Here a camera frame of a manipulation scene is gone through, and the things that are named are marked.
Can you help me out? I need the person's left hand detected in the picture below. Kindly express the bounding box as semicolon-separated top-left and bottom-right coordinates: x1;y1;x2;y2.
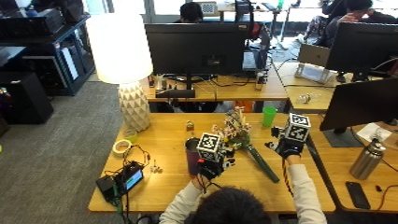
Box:
196;141;236;181

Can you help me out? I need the person's right hand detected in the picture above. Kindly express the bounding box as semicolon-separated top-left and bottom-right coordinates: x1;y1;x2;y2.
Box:
264;125;306;160

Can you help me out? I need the white marker cube left glove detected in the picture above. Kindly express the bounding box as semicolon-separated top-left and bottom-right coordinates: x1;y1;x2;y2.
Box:
195;132;223;162

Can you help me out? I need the white marker cube glove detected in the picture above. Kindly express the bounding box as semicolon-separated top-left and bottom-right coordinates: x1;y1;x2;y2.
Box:
282;112;312;143
195;132;223;162

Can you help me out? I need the white marker cube right glove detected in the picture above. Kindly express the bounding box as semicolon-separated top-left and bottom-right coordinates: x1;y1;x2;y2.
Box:
282;112;312;143

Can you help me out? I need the green plastic cup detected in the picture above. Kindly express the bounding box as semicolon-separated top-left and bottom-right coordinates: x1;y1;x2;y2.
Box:
260;105;278;128

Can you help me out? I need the flower bouquet with green stem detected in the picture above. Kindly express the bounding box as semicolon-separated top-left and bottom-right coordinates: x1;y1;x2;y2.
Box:
210;106;280;184

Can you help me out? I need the purple tumbler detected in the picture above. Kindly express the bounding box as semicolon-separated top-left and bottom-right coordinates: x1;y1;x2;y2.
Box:
183;137;202;176

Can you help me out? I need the clear glass object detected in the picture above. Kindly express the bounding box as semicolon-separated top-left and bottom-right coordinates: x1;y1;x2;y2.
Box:
295;92;322;105

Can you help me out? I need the small white figurine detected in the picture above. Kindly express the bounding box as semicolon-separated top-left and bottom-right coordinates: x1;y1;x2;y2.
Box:
149;160;163;175

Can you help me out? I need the white power strip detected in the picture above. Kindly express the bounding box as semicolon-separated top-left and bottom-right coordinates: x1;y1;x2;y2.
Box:
254;71;268;92

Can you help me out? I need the white tablet stand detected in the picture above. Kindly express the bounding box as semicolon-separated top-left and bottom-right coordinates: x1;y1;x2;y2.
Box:
294;63;335;85

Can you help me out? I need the black monitor with square base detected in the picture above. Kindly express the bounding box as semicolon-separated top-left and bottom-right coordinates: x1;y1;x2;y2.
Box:
318;77;398;148

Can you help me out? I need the steel water bottle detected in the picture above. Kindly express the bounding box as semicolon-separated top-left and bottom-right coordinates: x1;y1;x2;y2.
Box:
348;137;387;181

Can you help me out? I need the white paper sheet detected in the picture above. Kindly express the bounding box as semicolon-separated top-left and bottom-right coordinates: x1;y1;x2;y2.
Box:
355;122;392;144

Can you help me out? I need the black device with lit screen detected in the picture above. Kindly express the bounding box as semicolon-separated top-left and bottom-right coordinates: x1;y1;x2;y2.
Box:
113;161;146;195

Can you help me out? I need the white tape roll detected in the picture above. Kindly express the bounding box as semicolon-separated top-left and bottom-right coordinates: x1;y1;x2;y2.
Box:
111;139;133;158

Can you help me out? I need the open dark laptop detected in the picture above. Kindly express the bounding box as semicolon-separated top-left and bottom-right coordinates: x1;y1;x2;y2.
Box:
240;26;272;73

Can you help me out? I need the black smartphone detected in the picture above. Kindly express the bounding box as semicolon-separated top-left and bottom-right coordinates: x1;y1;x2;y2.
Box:
344;181;371;210

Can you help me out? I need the silver laptop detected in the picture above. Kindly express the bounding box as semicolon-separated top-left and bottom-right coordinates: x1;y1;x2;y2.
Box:
296;43;331;68

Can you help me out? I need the small black box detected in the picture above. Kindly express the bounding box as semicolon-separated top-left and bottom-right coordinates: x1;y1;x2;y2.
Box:
94;175;119;203

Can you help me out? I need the wide black monitor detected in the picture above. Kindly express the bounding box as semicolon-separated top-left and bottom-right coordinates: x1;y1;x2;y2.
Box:
143;21;246;99

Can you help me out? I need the black monitor on stand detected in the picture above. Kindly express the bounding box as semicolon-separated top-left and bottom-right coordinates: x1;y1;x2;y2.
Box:
324;21;398;83

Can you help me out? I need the white table lamp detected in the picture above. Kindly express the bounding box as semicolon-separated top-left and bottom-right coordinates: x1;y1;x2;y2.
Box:
85;12;154;133

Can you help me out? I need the checkered calibration board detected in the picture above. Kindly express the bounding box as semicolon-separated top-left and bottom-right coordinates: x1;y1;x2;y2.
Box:
195;1;219;17

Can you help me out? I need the black cabinet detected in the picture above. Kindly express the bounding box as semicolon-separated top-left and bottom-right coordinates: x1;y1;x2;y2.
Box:
0;71;54;125

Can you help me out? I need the black shelf unit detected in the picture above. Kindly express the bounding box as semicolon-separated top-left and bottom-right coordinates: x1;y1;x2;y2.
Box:
0;7;95;97

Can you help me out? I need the black cable bundle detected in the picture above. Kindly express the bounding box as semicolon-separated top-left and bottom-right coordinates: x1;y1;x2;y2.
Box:
103;143;151;224

